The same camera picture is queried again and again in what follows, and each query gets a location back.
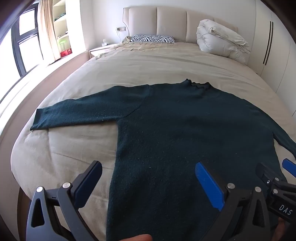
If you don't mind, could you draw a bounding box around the bed with beige sheet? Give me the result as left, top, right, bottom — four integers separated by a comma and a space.
10, 40, 296, 241

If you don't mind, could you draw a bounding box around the beige padded headboard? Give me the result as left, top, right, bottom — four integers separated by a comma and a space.
122, 6, 238, 43

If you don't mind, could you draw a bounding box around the beige curtain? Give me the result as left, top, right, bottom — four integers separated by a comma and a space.
38, 0, 59, 63

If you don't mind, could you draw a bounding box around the person's left hand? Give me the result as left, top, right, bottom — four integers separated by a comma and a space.
119, 234, 153, 241

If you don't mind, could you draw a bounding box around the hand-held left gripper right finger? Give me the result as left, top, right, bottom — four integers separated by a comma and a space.
195, 162, 278, 241

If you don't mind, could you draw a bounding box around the white wardrobe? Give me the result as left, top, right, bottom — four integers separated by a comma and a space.
249, 0, 296, 110

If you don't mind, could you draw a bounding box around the white wall shelf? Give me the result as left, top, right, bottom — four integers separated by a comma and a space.
52, 0, 81, 59

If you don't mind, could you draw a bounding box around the person's right hand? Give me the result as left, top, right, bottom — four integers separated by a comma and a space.
276, 218, 296, 241

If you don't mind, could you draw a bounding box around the zebra print pillow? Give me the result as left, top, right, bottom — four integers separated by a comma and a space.
129, 34, 176, 44

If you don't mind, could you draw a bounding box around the white nightstand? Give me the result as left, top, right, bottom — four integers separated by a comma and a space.
89, 44, 121, 57

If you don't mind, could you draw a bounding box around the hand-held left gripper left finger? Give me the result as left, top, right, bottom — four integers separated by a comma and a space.
26, 160, 102, 241

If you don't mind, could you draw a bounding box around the dark green sweater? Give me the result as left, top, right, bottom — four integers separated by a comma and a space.
30, 79, 296, 241

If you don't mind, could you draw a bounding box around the black framed window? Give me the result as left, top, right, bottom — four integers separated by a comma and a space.
0, 5, 45, 102

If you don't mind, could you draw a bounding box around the white folded duvet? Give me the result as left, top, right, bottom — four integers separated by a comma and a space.
196, 20, 251, 64

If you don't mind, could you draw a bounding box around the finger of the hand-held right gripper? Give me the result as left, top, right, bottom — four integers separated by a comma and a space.
282, 158, 296, 174
255, 162, 288, 197

